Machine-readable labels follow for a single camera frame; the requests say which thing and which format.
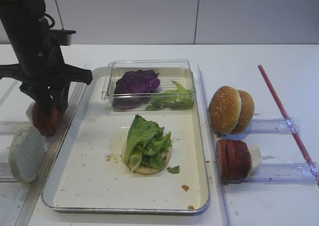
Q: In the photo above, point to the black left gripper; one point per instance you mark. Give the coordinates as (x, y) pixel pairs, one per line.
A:
(40, 62)

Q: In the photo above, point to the red tomato slices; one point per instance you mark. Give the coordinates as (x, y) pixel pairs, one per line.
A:
(46, 121)

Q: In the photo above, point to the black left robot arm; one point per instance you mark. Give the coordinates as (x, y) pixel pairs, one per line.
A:
(33, 9)

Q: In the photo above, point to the clear tomato track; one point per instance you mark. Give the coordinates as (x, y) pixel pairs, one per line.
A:
(11, 127)

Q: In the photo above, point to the clear bread track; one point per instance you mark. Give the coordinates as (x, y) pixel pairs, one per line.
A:
(5, 173)

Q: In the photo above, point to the green lettuce leaf on bun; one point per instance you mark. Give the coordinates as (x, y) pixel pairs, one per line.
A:
(146, 141)

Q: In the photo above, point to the green lettuce in container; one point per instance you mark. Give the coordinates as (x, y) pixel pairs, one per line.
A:
(180, 98)

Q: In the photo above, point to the small lettuce scrap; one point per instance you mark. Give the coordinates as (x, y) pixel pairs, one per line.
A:
(173, 170)

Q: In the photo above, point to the sliced meat patties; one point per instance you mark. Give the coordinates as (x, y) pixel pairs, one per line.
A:
(234, 160)

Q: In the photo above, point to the clear meat track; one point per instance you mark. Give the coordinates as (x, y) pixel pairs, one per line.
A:
(294, 173)

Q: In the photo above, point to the clear strip far left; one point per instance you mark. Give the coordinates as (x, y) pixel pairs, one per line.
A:
(8, 91)

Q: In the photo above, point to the purple cabbage leaf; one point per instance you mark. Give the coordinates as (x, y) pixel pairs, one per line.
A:
(135, 82)

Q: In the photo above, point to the metal baking tray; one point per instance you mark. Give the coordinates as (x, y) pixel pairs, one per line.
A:
(90, 177)

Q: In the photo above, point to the clear plastic container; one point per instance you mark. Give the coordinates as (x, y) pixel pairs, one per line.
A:
(168, 70)

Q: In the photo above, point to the bottom bun on tray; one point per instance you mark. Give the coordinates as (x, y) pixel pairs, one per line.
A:
(147, 170)

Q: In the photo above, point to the sesame bun front half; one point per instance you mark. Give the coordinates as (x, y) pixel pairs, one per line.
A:
(224, 109)

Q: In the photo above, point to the sesame bun half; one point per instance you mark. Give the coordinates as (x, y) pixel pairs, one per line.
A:
(246, 114)
(224, 109)

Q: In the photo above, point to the sesame bun rear half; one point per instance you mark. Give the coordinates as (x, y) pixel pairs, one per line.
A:
(246, 114)

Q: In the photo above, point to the clear bun track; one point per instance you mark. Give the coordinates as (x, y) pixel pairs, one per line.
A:
(270, 126)

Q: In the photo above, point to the white pusher block right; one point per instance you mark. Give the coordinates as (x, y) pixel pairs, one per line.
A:
(256, 160)

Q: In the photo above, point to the red straw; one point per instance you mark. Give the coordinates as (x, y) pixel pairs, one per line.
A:
(300, 144)

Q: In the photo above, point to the clear rail left of tray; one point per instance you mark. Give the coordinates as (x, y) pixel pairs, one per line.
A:
(49, 157)

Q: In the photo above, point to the clear rail of tray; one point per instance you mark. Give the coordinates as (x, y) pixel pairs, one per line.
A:
(214, 164)
(49, 157)

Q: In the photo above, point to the clear rail right of tray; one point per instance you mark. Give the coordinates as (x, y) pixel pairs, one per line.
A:
(214, 164)

